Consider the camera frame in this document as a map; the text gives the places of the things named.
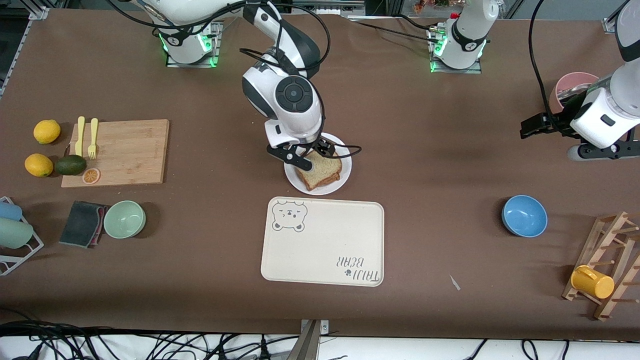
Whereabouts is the slice of brown bread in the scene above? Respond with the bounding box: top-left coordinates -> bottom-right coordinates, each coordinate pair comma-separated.
295,150 -> 344,192

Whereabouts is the round white plate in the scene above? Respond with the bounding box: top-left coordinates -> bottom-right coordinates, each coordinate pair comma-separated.
284,132 -> 353,196

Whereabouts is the bread slice with filling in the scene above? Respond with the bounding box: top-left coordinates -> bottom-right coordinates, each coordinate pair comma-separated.
299,167 -> 343,192

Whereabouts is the pink bowl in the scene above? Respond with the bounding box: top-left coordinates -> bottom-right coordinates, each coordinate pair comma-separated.
549,72 -> 601,116

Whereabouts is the cream bear print tray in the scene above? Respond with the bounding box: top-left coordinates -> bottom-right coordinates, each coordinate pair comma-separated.
260,196 -> 385,288

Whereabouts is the blue bowl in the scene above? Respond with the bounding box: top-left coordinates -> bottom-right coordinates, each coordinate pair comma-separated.
501,195 -> 548,238

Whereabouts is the wooden mug rack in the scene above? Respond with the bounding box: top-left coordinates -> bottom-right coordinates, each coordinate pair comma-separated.
562,211 -> 640,321

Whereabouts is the wooden cutting board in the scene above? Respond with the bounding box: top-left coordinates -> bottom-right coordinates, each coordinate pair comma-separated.
61,119 -> 170,189

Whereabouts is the yellow mug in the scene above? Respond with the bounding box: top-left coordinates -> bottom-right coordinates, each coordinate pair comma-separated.
570,265 -> 615,300

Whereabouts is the pale green bowl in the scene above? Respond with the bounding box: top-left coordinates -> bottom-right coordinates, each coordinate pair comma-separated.
103,200 -> 147,239

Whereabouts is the yellow plastic fork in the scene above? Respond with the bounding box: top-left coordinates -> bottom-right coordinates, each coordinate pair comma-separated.
87,118 -> 100,160

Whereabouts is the pink folded cloth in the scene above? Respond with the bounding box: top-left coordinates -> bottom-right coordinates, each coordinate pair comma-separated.
92,205 -> 110,247

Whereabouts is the green avocado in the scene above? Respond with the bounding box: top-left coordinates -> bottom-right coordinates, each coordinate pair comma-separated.
54,154 -> 87,176

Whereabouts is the dark grey folded cloth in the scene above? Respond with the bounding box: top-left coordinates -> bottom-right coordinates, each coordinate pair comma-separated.
59,200 -> 106,249

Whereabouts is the yellow lemon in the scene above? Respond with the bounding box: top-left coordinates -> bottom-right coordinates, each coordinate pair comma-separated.
24,153 -> 54,178
33,119 -> 61,145

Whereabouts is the light blue cup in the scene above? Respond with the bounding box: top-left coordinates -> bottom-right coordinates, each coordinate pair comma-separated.
0,201 -> 23,222

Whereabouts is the pale green cup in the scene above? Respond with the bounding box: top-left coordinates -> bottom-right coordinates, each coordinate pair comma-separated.
0,218 -> 34,250

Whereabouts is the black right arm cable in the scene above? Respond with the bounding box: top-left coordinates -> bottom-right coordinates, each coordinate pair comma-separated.
105,0 -> 362,162

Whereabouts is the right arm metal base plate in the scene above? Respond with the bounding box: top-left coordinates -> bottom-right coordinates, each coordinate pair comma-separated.
165,21 -> 224,69

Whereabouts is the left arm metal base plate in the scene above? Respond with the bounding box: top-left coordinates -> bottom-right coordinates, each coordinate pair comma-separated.
427,25 -> 484,75

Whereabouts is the black base power cable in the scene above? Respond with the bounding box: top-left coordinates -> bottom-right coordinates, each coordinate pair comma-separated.
352,18 -> 442,46

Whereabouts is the aluminium frame rail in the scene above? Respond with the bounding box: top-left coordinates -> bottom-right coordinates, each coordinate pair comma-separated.
292,0 -> 366,15

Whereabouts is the aluminium camera post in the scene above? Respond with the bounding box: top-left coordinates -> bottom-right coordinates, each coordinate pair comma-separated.
298,319 -> 330,360

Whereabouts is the black floor cable bundle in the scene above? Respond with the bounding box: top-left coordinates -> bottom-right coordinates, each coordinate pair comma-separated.
0,309 -> 301,360

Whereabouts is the white wire rack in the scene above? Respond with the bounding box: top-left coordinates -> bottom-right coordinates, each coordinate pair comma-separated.
0,196 -> 45,277

